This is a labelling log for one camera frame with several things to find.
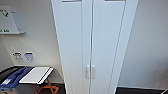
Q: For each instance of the white board with black edge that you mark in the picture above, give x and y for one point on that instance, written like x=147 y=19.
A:
x=35 y=75

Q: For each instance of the white wardrobe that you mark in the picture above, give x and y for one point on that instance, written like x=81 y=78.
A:
x=130 y=20

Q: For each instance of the white wall switch plate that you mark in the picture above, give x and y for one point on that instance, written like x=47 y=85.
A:
x=12 y=48

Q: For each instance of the white wall sign dark print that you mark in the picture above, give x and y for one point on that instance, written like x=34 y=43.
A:
x=18 y=56

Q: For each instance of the orange folding stand frame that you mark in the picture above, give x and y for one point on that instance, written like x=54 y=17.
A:
x=46 y=88

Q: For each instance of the white wardrobe door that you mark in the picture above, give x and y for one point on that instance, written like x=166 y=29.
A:
x=106 y=40
x=71 y=40

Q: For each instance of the blue and white wall sign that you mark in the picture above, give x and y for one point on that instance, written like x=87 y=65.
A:
x=29 y=57

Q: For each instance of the blue plastic case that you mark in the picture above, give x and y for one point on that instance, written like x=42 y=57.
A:
x=15 y=78

